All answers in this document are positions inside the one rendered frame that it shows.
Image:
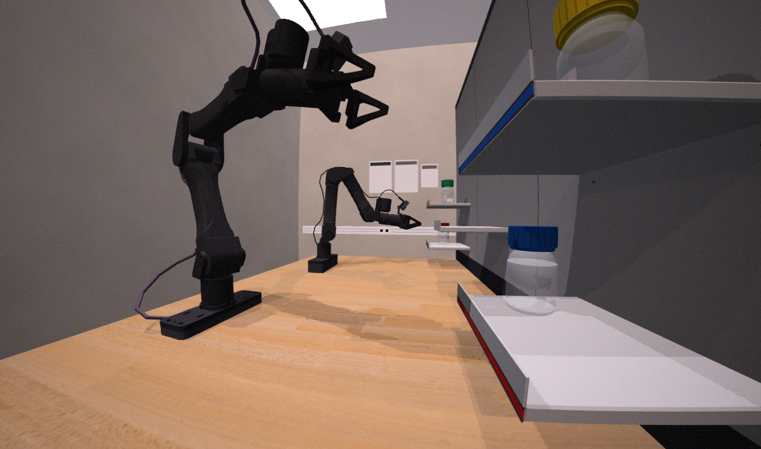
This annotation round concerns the white bottle with yellow cap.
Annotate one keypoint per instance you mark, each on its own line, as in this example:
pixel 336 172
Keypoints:
pixel 600 40

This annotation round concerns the clear glass bottle with red cap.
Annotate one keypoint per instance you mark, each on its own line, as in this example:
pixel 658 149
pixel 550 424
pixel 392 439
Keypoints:
pixel 443 237

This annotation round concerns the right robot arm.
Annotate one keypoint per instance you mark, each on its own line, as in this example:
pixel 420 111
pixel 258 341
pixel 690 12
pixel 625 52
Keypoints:
pixel 247 94

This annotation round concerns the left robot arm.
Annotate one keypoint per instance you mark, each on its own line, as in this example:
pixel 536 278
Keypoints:
pixel 367 212

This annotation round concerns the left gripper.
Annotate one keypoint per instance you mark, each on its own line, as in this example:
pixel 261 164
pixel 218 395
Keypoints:
pixel 396 220

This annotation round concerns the clear bottle with blue cap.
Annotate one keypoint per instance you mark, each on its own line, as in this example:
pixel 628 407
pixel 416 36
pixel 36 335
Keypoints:
pixel 531 277

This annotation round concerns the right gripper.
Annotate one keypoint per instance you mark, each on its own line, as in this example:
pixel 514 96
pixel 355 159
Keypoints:
pixel 323 88

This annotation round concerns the white bottle with green cap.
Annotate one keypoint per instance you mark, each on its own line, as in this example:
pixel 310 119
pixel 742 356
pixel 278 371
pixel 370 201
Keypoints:
pixel 447 192

